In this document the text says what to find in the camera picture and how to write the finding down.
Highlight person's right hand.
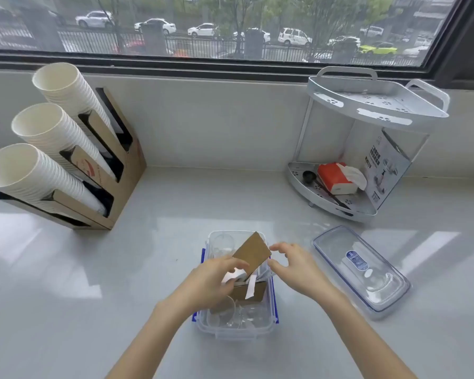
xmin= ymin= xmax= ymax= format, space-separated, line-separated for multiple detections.
xmin=267 ymin=242 xmax=341 ymax=307

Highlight person's left hand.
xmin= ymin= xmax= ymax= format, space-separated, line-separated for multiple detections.
xmin=161 ymin=257 xmax=250 ymax=326

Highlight small brown cardboard box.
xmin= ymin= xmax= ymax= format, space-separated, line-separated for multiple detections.
xmin=210 ymin=232 xmax=272 ymax=313

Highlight person's left forearm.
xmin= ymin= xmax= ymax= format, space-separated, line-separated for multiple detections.
xmin=103 ymin=302 xmax=194 ymax=379

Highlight person's right forearm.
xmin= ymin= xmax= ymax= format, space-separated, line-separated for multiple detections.
xmin=320 ymin=288 xmax=418 ymax=379

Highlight white plastic sachets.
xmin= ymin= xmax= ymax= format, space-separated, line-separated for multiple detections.
xmin=231 ymin=260 xmax=277 ymax=282

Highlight clear glass cup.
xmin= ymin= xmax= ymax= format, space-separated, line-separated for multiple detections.
xmin=213 ymin=234 xmax=236 ymax=260
xmin=238 ymin=306 xmax=270 ymax=327
xmin=210 ymin=296 xmax=238 ymax=328

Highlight clear container with blue clips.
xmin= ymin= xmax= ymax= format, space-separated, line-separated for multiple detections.
xmin=192 ymin=231 xmax=279 ymax=341

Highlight clear plastic container lid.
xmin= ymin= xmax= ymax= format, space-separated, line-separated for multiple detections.
xmin=313 ymin=226 xmax=412 ymax=321

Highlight black measuring scoop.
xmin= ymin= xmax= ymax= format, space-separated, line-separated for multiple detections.
xmin=303 ymin=171 xmax=353 ymax=212

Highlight red tissue pack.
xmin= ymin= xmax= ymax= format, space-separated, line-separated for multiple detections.
xmin=317 ymin=162 xmax=367 ymax=195

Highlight white printed product box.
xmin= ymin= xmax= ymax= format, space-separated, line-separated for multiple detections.
xmin=364 ymin=128 xmax=412 ymax=212

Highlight brown cardboard cup holder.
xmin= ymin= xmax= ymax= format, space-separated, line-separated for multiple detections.
xmin=0 ymin=87 xmax=147 ymax=231

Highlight white two-tier corner rack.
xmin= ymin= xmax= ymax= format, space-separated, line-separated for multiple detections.
xmin=286 ymin=66 xmax=450 ymax=224

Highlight row of parked cars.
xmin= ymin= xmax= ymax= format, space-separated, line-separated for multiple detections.
xmin=0 ymin=8 xmax=435 ymax=63

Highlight stack of white paper cups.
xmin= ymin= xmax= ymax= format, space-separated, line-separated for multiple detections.
xmin=11 ymin=102 xmax=117 ymax=181
xmin=32 ymin=62 xmax=124 ymax=135
xmin=0 ymin=143 xmax=108 ymax=217

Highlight black metal fence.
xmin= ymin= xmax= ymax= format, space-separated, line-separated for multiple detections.
xmin=57 ymin=29 xmax=419 ymax=67

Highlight black window frame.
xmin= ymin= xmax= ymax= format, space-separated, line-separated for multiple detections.
xmin=0 ymin=0 xmax=474 ymax=91

